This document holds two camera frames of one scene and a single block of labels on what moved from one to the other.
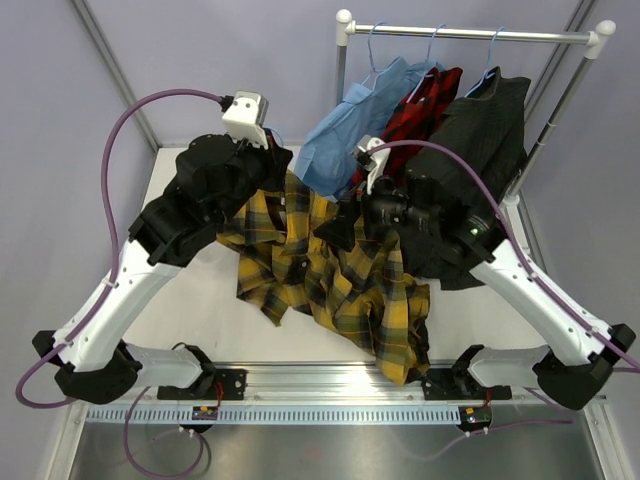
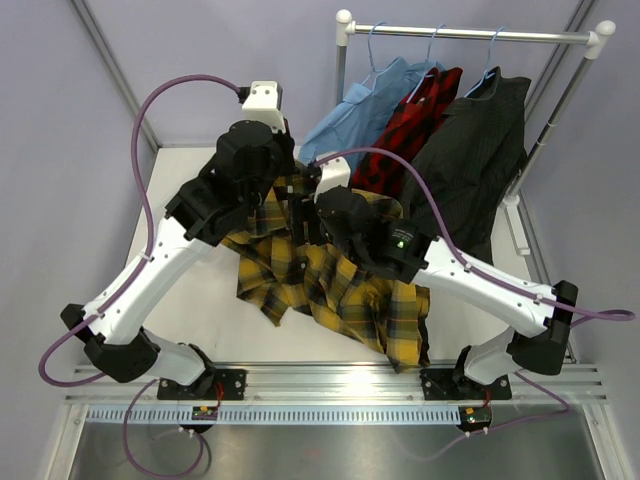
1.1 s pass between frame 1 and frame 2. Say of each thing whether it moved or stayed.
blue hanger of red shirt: stayed
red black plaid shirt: stayed
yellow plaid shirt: stayed
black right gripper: moved
